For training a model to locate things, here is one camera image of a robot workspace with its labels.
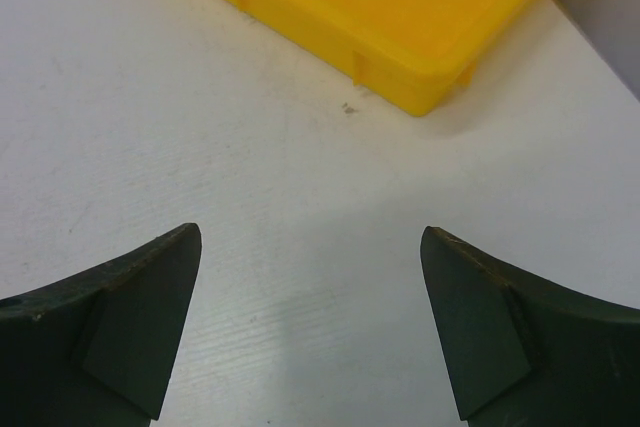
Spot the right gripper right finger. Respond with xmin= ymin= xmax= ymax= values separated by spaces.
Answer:
xmin=420 ymin=227 xmax=639 ymax=426

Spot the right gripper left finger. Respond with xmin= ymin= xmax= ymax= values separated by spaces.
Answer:
xmin=1 ymin=223 xmax=202 ymax=426

